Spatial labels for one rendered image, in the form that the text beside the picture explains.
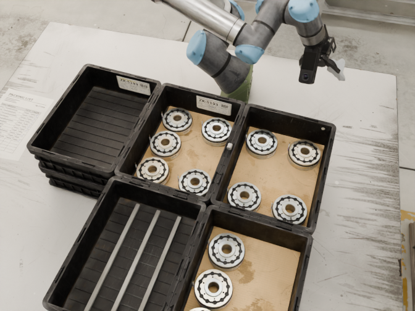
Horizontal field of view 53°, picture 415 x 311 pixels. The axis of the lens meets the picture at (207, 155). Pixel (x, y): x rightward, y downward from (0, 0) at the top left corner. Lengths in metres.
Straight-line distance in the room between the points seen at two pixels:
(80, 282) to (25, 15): 2.64
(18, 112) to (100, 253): 0.79
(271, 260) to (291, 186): 0.25
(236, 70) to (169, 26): 1.64
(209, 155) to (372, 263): 0.62
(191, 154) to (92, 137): 0.35
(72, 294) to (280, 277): 0.57
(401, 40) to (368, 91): 1.52
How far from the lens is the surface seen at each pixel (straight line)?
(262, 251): 1.24
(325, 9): 3.24
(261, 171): 1.37
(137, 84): 1.53
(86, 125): 1.54
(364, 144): 1.69
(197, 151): 1.40
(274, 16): 1.28
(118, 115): 1.54
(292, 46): 3.09
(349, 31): 3.32
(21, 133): 1.77
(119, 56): 1.95
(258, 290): 1.21
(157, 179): 1.32
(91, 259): 1.27
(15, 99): 1.90
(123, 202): 1.33
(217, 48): 1.61
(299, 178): 1.38
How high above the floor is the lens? 1.98
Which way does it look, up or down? 55 degrees down
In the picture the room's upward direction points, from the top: straight up
